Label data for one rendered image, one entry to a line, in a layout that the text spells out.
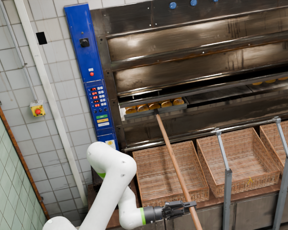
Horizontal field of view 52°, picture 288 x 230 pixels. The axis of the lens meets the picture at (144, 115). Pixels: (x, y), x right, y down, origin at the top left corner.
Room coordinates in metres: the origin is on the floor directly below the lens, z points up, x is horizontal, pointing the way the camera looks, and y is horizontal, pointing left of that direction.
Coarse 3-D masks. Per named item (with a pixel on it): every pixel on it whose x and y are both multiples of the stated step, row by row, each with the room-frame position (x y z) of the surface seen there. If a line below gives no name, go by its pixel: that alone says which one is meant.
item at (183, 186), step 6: (162, 126) 1.88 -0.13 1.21; (162, 132) 1.81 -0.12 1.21; (168, 144) 1.65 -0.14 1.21; (168, 150) 1.60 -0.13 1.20; (174, 156) 1.53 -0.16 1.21; (174, 162) 1.46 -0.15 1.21; (180, 174) 1.35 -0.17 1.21; (180, 180) 1.30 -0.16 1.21; (186, 192) 1.20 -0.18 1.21; (186, 198) 1.16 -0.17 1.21; (192, 210) 1.06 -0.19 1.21; (192, 216) 1.03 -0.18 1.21; (198, 222) 0.99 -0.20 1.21; (198, 228) 0.95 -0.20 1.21
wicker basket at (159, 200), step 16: (176, 144) 2.09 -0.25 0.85; (192, 144) 2.06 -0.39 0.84; (144, 160) 2.04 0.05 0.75; (176, 160) 2.05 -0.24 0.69; (192, 160) 2.05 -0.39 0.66; (144, 176) 2.00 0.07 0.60; (160, 176) 1.98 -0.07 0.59; (176, 176) 1.95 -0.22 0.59; (192, 176) 1.93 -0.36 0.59; (144, 192) 1.82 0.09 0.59; (160, 192) 1.79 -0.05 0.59; (176, 192) 1.76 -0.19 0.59; (192, 192) 1.63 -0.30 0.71; (208, 192) 1.64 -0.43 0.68
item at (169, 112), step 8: (280, 88) 2.26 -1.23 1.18; (232, 96) 2.23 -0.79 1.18; (240, 96) 2.21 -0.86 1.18; (248, 96) 2.20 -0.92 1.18; (256, 96) 2.20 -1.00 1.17; (264, 96) 2.21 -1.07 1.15; (192, 104) 2.20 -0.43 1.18; (200, 104) 2.18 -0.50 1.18; (208, 104) 2.16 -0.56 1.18; (216, 104) 2.16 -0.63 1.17; (224, 104) 2.17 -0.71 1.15; (152, 112) 2.15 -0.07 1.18; (160, 112) 2.13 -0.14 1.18; (168, 112) 2.12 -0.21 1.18; (176, 112) 2.13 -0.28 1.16; (184, 112) 2.14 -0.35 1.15; (128, 120) 2.09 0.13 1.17; (136, 120) 2.10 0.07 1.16
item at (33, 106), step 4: (40, 100) 2.02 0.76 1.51; (32, 104) 1.98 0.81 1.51; (36, 104) 1.97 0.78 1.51; (40, 104) 1.96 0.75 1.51; (44, 104) 2.00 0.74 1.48; (32, 108) 1.95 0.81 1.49; (36, 108) 1.95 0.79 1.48; (44, 108) 1.97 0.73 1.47; (32, 112) 1.95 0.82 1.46; (44, 112) 1.96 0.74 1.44; (36, 116) 1.96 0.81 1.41
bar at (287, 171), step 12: (264, 120) 1.83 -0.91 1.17; (276, 120) 1.82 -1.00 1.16; (204, 132) 1.78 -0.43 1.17; (216, 132) 1.78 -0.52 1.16; (144, 144) 1.74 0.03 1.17; (156, 144) 1.73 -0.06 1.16; (228, 168) 1.59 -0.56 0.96; (228, 180) 1.55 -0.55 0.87; (228, 192) 1.55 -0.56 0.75; (228, 204) 1.56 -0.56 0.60; (228, 216) 1.56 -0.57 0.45; (276, 216) 1.62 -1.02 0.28; (228, 228) 1.56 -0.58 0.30; (276, 228) 1.60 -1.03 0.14
